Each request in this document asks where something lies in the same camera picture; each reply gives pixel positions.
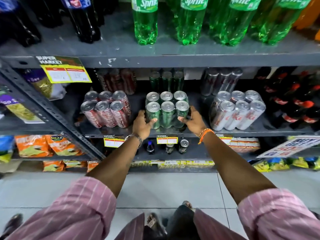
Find dark cola bottle blue label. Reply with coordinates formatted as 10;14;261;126
61;0;102;44
0;0;42;47

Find dark trousers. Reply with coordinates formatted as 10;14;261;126
142;204;196;240

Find grey metal shelf rack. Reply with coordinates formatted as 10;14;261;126
0;0;320;173

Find row of yellow blue packets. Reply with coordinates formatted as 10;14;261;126
253;157;320;173

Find green can six-pack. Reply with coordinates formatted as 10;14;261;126
145;90;190;130

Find person's left forearm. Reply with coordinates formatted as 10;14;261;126
86;136;142;198

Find large green yellow price sign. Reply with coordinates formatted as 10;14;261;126
35;55;93;84

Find silver metal wrist bracelet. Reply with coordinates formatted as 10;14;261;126
124;133;143;148

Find white red promotion sign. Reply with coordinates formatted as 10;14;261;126
257;136;320;158

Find person's left hand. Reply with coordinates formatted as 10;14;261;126
132;110;158;140

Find green soda bottle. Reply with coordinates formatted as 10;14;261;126
174;0;209;46
131;0;159;45
249;0;313;46
208;0;263;47

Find blue yellow snack packet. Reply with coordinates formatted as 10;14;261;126
0;135;15;163

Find small yellow price label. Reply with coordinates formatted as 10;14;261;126
156;134;179;145
216;134;233;145
103;135;125;148

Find pink striped shirt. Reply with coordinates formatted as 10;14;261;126
7;176;320;240

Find stack of white red boxes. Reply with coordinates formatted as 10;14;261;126
229;137;261;153

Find dark green can pack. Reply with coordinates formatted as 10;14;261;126
149;69;185;94

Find grey silver can pack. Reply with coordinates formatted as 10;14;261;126
200;68;243;96

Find orange thread wristband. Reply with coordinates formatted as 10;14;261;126
198;128;215;145

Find dark red can pack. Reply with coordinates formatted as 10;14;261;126
96;68;137;95

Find silver can six-pack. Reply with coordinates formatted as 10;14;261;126
209;90;266;131

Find small orange snack packet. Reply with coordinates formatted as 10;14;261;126
63;160;88;169
87;161;100;173
43;160;66;172

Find row of yellow small packets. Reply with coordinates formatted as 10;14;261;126
129;160;216;170

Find red can six-pack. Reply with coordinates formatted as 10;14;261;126
80;90;131;129

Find person's right forearm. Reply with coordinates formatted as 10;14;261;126
200;131;277;205

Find orange soda bottle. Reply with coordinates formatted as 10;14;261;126
293;0;320;31

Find person's right hand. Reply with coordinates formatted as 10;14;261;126
178;106;208;137

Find group of red-capped cola bottles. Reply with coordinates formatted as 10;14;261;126
254;67;320;131

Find purple yellow snack packet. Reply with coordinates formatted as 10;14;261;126
0;94;45;124
21;69;67;101

